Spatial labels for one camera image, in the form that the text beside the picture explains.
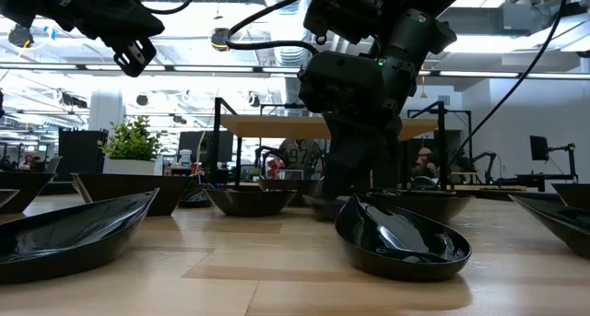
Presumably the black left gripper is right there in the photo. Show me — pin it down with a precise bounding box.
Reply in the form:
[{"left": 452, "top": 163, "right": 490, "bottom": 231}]
[{"left": 73, "top": 0, "right": 166, "bottom": 78}]

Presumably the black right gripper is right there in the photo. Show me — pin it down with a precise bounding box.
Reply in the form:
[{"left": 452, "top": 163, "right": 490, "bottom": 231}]
[{"left": 297, "top": 50, "right": 419, "bottom": 203}]

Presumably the black oval mini plate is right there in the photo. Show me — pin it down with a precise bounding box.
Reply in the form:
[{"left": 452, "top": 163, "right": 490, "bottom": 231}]
[{"left": 366, "top": 191, "right": 476, "bottom": 226}]

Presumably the black round mini bowl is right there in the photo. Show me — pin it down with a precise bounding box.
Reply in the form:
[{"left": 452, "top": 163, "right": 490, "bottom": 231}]
[
  {"left": 256, "top": 178, "right": 325, "bottom": 207},
  {"left": 202, "top": 187, "right": 299, "bottom": 217}
]

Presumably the black teardrop mini plate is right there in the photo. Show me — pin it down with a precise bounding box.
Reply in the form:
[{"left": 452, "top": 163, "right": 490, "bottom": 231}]
[{"left": 334, "top": 193, "right": 473, "bottom": 283}]

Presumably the black leaf-shaped mini plate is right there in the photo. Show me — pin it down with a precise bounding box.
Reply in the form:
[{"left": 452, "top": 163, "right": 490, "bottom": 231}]
[
  {"left": 0, "top": 188, "right": 160, "bottom": 286},
  {"left": 509, "top": 193, "right": 590, "bottom": 260}
]

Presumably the green plant in white pot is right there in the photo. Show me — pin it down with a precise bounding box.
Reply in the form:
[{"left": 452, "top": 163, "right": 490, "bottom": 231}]
[{"left": 97, "top": 115, "right": 163, "bottom": 176}]

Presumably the black computer monitor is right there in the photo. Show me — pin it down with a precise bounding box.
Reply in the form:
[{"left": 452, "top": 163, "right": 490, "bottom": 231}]
[{"left": 177, "top": 130, "right": 235, "bottom": 164}]

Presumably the black cabinet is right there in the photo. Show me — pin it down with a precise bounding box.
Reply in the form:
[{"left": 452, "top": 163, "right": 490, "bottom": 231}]
[{"left": 55, "top": 128, "right": 110, "bottom": 182}]

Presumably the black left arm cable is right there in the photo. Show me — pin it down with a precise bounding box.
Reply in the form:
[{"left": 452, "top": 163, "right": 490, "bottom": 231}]
[{"left": 140, "top": 0, "right": 200, "bottom": 17}]

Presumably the wooden-top table with black frame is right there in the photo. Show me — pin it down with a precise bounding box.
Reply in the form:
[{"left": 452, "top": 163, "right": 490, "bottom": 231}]
[{"left": 209, "top": 97, "right": 474, "bottom": 192}]

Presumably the black looping arm cable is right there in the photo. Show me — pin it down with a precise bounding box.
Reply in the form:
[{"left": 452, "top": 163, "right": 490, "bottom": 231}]
[{"left": 223, "top": 0, "right": 323, "bottom": 57}]

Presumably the long black hanging cable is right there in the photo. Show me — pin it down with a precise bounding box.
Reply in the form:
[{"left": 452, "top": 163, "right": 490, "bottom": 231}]
[{"left": 445, "top": 0, "right": 572, "bottom": 168}]

